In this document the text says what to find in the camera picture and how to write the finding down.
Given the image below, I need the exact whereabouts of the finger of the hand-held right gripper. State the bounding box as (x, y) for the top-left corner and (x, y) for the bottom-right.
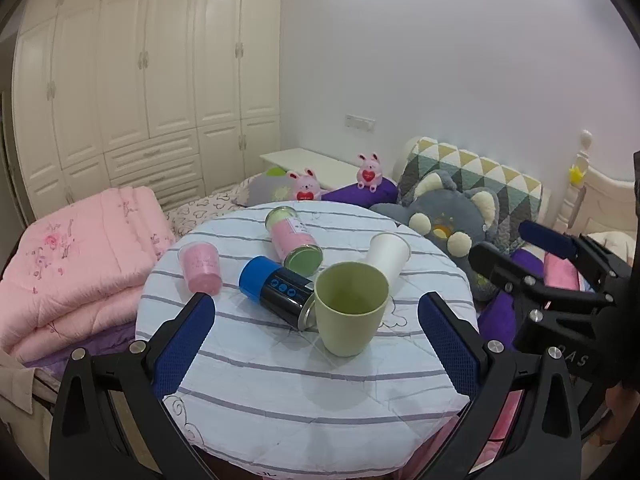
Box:
(468, 242), (617, 322)
(518, 219), (632, 287)

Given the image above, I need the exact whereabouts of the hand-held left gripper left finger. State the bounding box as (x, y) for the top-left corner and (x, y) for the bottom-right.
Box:
(48, 291), (217, 480)

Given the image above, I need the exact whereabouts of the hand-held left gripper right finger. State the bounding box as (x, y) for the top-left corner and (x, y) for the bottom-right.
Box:
(417, 291), (584, 480)

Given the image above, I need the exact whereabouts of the person's right forearm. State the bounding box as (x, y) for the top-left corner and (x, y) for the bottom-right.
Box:
(602, 384), (640, 447)

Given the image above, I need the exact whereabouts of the pink plastic cup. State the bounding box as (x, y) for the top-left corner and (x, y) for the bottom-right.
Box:
(178, 240), (223, 294)

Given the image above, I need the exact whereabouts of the white plastic cup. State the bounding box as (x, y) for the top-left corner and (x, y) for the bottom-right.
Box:
(364, 232), (412, 295)

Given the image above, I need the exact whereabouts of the pink cushion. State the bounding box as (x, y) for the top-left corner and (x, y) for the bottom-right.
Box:
(543, 252), (583, 292)

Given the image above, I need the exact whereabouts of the purple blanket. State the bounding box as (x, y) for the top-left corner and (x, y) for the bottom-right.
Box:
(476, 244), (548, 353)

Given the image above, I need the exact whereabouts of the white bed headboard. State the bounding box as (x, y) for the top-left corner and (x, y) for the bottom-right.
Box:
(552, 130), (637, 241)

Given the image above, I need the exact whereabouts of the grey cat plush toy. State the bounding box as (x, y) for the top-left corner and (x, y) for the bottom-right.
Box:
(370, 170), (501, 303)

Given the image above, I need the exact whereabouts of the triangle-patterned cushion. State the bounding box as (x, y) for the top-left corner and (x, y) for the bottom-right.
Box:
(397, 136), (545, 256)

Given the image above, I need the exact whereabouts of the light green mug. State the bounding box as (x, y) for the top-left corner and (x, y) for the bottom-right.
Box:
(301, 261), (390, 358)

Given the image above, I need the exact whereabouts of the striped white tablecloth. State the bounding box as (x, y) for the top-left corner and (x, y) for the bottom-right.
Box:
(134, 200), (482, 467)

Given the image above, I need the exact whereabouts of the black can with blue cap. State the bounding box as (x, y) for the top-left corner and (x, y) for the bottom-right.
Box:
(238, 255), (318, 332)

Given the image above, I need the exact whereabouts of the folded pink quilt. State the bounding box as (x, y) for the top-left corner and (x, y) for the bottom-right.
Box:
(0, 185), (177, 365)

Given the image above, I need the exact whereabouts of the heart printed bedsheet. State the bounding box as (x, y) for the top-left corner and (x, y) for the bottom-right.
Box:
(164, 175), (261, 239)

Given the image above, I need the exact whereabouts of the pink tube with green lids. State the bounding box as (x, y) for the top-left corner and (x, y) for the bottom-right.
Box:
(264, 205), (324, 277)

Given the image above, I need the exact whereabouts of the purple pillow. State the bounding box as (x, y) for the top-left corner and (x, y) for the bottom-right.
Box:
(321, 179), (399, 207)

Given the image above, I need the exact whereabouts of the pink bunny plush toy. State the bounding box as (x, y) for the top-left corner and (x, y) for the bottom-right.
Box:
(286, 167), (322, 203)
(356, 152), (384, 194)

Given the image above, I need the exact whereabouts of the beige cloth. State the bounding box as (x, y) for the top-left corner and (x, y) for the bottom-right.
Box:
(0, 347), (38, 417)

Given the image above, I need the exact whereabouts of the grey pillow with green patch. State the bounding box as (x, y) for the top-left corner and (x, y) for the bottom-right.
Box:
(234, 167), (301, 208)

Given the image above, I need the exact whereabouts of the white bedside table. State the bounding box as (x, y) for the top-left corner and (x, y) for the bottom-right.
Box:
(259, 147), (362, 190)

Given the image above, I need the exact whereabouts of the cream white wardrobe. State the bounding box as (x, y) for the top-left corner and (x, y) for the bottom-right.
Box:
(11, 0), (282, 221)

